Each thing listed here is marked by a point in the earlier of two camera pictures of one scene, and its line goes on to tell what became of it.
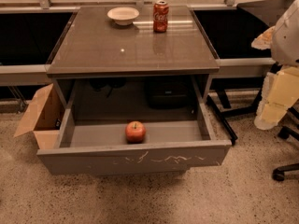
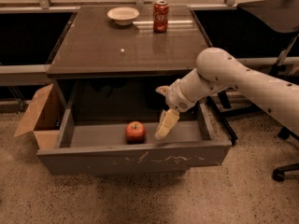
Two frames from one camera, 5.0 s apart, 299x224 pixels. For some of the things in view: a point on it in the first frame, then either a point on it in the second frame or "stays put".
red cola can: [160, 14] stays put
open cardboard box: [44, 119] stays put
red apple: [135, 133] stays put
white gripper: [287, 39] -> [176, 97]
